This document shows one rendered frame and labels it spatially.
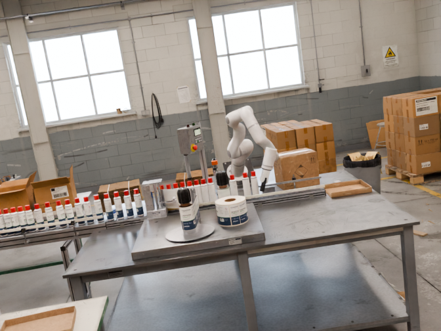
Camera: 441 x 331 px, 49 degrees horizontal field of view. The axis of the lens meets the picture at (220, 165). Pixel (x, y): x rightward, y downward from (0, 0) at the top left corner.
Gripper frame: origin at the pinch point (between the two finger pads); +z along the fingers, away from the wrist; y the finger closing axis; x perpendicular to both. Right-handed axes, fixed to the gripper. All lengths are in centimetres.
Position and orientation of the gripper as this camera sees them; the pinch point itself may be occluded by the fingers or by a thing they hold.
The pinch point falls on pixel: (262, 188)
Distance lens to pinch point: 362.9
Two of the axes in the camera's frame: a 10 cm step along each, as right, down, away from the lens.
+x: 9.8, 1.9, 0.8
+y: 0.4, 1.9, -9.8
